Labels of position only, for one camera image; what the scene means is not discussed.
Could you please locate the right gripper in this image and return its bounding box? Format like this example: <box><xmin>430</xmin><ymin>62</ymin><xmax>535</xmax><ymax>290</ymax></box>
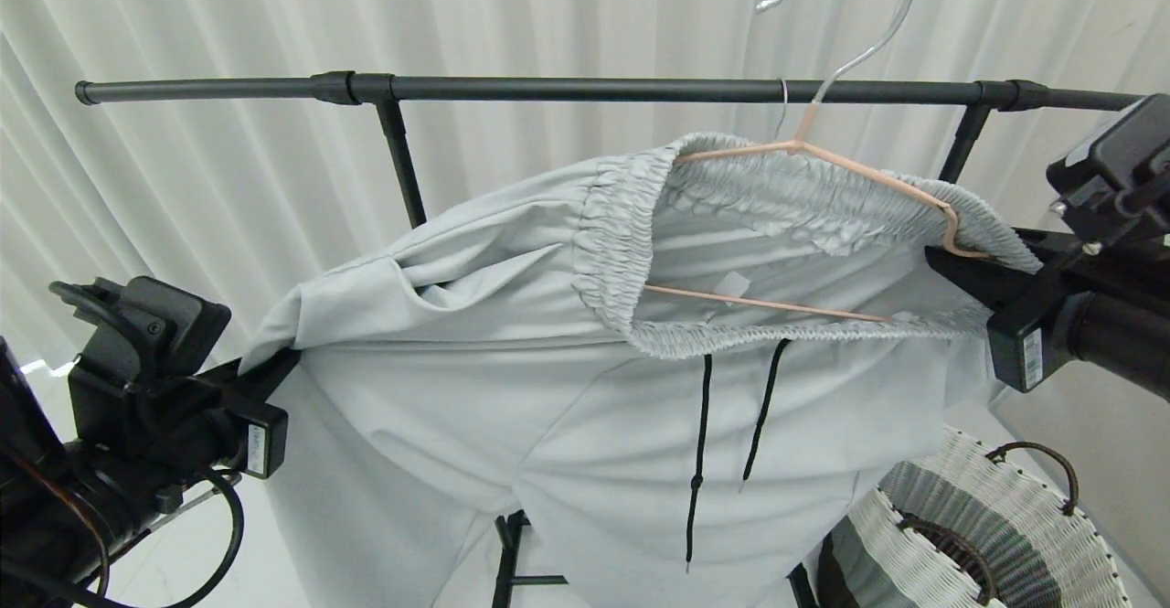
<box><xmin>923</xmin><ymin>229</ymin><xmax>1170</xmax><ymax>394</ymax></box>

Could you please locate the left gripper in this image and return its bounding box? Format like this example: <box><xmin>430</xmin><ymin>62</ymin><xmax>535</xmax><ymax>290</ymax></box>
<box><xmin>55</xmin><ymin>389</ymin><xmax>290</xmax><ymax>572</ymax></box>

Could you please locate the pale grey garment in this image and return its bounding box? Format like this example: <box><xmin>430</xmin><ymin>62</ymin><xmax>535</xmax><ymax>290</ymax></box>
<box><xmin>239</xmin><ymin>133</ymin><xmax>1043</xmax><ymax>608</ymax></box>

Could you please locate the white laundry basket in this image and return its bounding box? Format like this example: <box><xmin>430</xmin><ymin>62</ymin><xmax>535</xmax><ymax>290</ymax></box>
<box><xmin>816</xmin><ymin>423</ymin><xmax>1134</xmax><ymax>608</ymax></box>

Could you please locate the black clothes rack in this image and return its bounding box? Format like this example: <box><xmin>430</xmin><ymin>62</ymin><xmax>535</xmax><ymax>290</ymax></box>
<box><xmin>75</xmin><ymin>71</ymin><xmax>1148</xmax><ymax>608</ymax></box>

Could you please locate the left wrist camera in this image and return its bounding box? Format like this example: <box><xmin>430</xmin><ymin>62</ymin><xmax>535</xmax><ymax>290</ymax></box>
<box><xmin>50</xmin><ymin>276</ymin><xmax>232</xmax><ymax>458</ymax></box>

